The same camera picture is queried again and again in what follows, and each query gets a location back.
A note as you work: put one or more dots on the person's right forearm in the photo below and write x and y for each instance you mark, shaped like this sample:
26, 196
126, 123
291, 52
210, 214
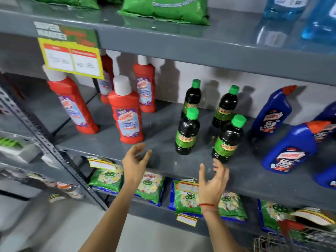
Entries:
219, 230

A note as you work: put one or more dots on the plain green packet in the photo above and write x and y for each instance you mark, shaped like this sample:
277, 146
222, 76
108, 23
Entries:
65, 1
168, 9

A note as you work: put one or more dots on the green flowered detergent packet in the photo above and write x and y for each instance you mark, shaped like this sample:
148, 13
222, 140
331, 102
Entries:
185, 202
273, 215
107, 179
232, 206
150, 188

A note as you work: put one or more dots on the person's left thumb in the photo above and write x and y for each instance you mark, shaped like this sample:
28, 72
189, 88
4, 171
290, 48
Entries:
146, 157

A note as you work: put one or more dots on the yellow price sign card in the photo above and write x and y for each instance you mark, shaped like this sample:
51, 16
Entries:
70, 59

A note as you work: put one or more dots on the white orange packet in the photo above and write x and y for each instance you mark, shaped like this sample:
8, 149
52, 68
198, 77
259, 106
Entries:
69, 190

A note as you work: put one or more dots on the blue toilet cleaner bottle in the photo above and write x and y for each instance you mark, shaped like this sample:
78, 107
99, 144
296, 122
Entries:
273, 112
295, 149
326, 178
326, 123

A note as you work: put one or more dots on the red cleaner bottle white cap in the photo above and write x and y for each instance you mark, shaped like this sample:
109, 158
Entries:
145, 86
106, 82
72, 104
126, 115

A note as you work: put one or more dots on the person's right hand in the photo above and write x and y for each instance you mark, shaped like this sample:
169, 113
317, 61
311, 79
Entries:
211, 190

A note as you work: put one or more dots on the clear bottle blue liquid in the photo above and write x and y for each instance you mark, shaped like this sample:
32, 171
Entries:
321, 22
284, 6

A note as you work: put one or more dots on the dark bottle green cap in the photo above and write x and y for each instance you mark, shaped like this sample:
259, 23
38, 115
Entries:
192, 98
187, 133
227, 141
225, 110

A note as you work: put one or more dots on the person's left hand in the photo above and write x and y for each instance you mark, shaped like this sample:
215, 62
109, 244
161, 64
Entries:
134, 166

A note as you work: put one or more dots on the person's right thumb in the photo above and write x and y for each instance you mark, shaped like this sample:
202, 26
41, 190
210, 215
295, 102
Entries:
202, 174

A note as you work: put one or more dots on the grey slotted rack neighbouring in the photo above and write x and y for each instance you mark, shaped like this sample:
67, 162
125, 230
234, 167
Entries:
39, 139

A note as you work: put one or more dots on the grey metal shelving rack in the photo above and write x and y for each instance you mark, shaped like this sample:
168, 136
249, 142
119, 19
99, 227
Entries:
162, 128

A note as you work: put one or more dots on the person's left forearm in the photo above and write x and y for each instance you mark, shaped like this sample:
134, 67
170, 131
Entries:
110, 223

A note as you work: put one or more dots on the white green box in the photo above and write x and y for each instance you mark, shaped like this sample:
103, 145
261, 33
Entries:
18, 152

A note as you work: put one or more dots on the yellow white shelf label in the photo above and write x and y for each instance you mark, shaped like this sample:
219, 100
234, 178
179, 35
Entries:
187, 220
101, 163
188, 186
313, 215

